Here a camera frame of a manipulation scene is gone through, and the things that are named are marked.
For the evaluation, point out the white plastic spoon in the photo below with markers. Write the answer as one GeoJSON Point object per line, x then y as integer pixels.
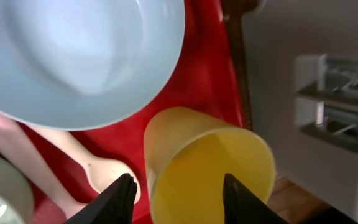
{"type": "Point", "coordinates": [100, 172]}

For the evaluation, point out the red serving tray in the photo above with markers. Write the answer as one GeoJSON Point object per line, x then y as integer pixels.
{"type": "Point", "coordinates": [204, 79]}

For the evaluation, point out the light blue bowl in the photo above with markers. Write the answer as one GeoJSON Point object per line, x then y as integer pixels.
{"type": "Point", "coordinates": [78, 65]}

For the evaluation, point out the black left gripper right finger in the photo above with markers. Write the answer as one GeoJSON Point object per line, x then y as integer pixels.
{"type": "Point", "coordinates": [241, 206]}

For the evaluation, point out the grey dishwasher rack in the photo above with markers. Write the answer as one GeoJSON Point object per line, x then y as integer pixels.
{"type": "Point", "coordinates": [302, 61]}

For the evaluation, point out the white plastic fork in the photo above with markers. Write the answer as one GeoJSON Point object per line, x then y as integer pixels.
{"type": "Point", "coordinates": [16, 146]}

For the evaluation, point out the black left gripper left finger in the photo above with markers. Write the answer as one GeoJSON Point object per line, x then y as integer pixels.
{"type": "Point", "coordinates": [115, 205]}

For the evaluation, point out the mint green bowl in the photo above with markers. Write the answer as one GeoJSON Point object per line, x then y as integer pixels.
{"type": "Point", "coordinates": [16, 197]}

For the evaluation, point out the yellow plastic cup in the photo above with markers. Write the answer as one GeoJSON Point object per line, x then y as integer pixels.
{"type": "Point", "coordinates": [187, 154]}

